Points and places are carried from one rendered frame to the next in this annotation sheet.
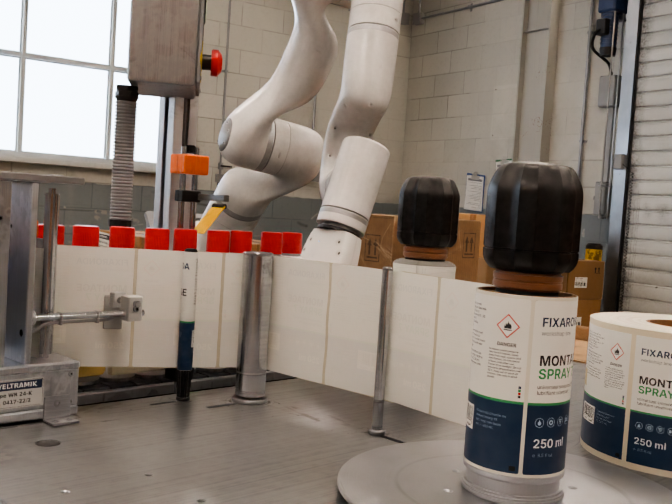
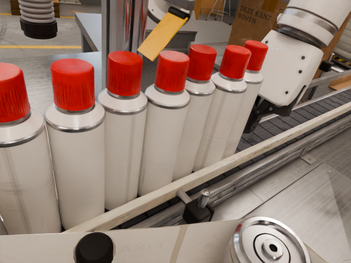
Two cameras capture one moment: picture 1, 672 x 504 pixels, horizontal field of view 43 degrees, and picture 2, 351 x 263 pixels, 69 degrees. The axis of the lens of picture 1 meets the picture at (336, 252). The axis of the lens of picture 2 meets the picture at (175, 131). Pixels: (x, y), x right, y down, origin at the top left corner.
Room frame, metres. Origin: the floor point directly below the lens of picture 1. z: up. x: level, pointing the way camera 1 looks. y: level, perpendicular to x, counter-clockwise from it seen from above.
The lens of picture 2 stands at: (0.97, 0.15, 1.18)
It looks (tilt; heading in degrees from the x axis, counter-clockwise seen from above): 35 degrees down; 1
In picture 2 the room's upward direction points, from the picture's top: 12 degrees clockwise
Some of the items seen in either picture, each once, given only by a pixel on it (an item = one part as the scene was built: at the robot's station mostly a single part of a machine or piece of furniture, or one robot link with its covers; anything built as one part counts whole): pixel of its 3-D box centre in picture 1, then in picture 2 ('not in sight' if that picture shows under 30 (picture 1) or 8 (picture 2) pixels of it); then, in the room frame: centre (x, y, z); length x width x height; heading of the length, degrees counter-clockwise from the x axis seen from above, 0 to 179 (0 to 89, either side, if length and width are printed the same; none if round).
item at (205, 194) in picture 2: not in sight; (196, 220); (1.19, 0.10, 0.89); 0.03 x 0.03 x 0.12; 45
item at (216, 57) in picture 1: (211, 62); not in sight; (1.23, 0.20, 1.33); 0.04 x 0.03 x 0.04; 10
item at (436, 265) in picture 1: (422, 287); not in sight; (1.13, -0.12, 1.03); 0.09 x 0.09 x 0.30
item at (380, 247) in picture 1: (396, 273); (285, 34); (1.96, -0.15, 0.99); 0.30 x 0.24 x 0.27; 133
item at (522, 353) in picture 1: (523, 327); not in sight; (0.73, -0.17, 1.04); 0.09 x 0.09 x 0.29
